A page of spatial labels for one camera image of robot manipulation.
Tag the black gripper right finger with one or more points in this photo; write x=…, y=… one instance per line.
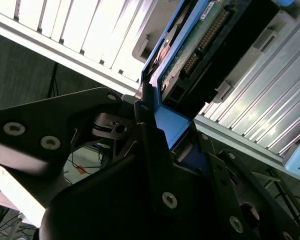
x=240, y=190

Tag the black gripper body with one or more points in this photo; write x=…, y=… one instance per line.
x=110, y=205

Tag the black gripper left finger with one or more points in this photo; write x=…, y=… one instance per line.
x=40, y=117

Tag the hard disk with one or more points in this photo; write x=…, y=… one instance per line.
x=173, y=122

